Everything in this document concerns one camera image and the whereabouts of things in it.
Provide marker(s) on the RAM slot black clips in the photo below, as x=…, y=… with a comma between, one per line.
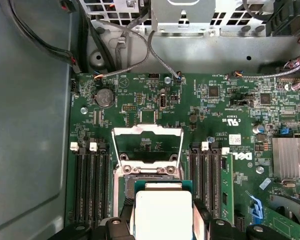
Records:
x=194, y=180
x=106, y=187
x=88, y=187
x=215, y=180

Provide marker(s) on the silver board screw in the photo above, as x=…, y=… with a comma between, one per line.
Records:
x=167, y=80
x=259, y=170
x=83, y=110

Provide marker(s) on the black PC case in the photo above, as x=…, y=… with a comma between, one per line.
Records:
x=27, y=125

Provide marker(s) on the silver coin battery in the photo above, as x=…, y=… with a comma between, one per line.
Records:
x=104, y=97

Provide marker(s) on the green RAM stick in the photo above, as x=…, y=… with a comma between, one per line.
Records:
x=227, y=180

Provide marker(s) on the blue expansion slot latch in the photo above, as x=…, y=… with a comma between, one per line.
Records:
x=256, y=207

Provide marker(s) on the silver chipset heatsink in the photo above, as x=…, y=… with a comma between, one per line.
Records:
x=290, y=157

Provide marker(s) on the black plastic block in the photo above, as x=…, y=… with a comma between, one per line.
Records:
x=287, y=20

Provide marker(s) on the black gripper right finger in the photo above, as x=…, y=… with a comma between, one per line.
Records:
x=222, y=232

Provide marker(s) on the silver green CPU plate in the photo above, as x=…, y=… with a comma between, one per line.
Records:
x=162, y=215

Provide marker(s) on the RAM slot white clips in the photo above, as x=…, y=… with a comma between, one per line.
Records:
x=225, y=151
x=78, y=187
x=97, y=187
x=205, y=180

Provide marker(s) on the silver internal USB port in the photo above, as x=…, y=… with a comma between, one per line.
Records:
x=162, y=102

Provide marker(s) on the silver metal drive cage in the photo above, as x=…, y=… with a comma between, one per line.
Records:
x=202, y=52

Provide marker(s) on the green motherboard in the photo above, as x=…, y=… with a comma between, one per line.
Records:
x=190, y=117

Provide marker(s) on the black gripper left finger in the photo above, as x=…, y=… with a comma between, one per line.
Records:
x=115, y=232

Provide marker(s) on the metal socket cover frame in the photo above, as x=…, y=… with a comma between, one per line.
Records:
x=147, y=130

